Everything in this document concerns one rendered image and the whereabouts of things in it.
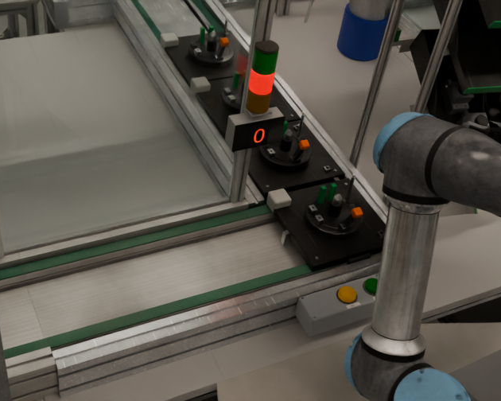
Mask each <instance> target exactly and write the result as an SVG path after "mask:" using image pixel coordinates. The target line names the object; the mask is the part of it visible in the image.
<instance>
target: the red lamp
mask: <svg viewBox="0 0 501 401"><path fill-rule="evenodd" d="M274 74H275V72H274V73H273V74H270V75H261V74H258V73H257V72H255V71H254V70H253V69H252V68H251V72H250V82H249V89H250V90H251V91H252V92H253V93H255V94H258V95H267V94H269V93H271V91H272V87H273V82H274Z"/></svg>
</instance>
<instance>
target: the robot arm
mask: <svg viewBox="0 0 501 401"><path fill-rule="evenodd" d="M499 101H500V106H501V96H500V97H499ZM488 122H489V126H490V128H489V129H488V127H486V126H481V125H479V124H477V123H472V122H471V121H467V122H466V123H462V126H459V125H456V124H454V123H450V122H447V121H444V120H441V119H437V118H435V117H434V116H432V115H428V114H420V113H417V112H405V113H401V114H400V115H397V116H395V117H393V118H392V119H391V120H390V121H389V122H388V124H387V125H385V126H384V127H383V128H382V129H381V131H380V132H379V134H378V136H377V138H376V140H375V144H374V148H373V160H374V163H375V164H376V166H377V168H378V169H379V171H380V172H381V173H383V174H384V178H383V189H382V192H383V194H384V196H385V197H386V198H387V200H388V201H389V202H390V203H389V208H388V213H387V219H386V230H385V236H384V241H383V251H382V257H381V263H380V268H379V278H378V284H377V290H376V295H375V305H374V311H373V317H372V322H371V323H370V324H369V325H367V326H366V327H365V328H363V331H362V332H361V333H360V334H358V335H357V336H356V337H355V338H354V339H353V341H352V342H353V345H352V346H350V345H349V346H348V350H347V352H346V355H345V359H344V371H345V374H346V377H347V379H348V381H349V383H350V384H351V385H352V386H353V387H354V388H355V389H356V390H357V392H358V393H360V394H361V396H362V397H364V398H365V399H369V400H370V401H478V400H477V399H475V398H474V397H473V396H472V395H471V394H470V393H469V392H468V391H466V390H465V389H464V387H463V386H462V385H461V384H460V382H458V381H457V380H456V379H455V378H453V377H452V376H450V375H449V374H447V373H445V372H442V371H439V370H436V369H435V368H434V367H432V366H431V365H430V364H427V363H426V362H425V361H424V356H425V348H426V340H425V338H424V337H423V336H422V335H421V333H420V328H421V319H422V314H423V309H424V304H425V296H426V291H427V286H428V281H429V272H430V267H431V262H432V257H433V249H434V244H435V239H436V234H437V225H438V220H439V216H440V211H441V209H442V208H443V207H445V206H446V205H448V204H450V203H451V201H452V202H456V203H458V204H463V205H467V206H469V207H473V208H478V209H480V210H484V211H486V212H490V213H492V214H494V215H496V216H499V217H501V123H497V122H493V121H488Z"/></svg>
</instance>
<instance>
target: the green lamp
mask: <svg viewBox="0 0 501 401"><path fill-rule="evenodd" d="M278 51H279V50H278ZM278 51H277V52H276V53H274V54H265V53H261V52H259V51H258V50H257V49H256V48H255V47H254V55H253V60H252V66H251V67H252V69H253V70H254V71H255V72H257V73H258V74H261V75H270V74H273V73H274V72H275V69H276V64H277V60H278Z"/></svg>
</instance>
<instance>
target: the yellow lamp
mask: <svg viewBox="0 0 501 401"><path fill-rule="evenodd" d="M270 97H271V93H269V94H267V95H258V94H255V93H253V92H252V91H251V90H250V89H249V88H248V93H247V103H246V108H247V110H248V111H250V112H252V113H255V114H263V113H266V112H267V111H268V110H269V105H270Z"/></svg>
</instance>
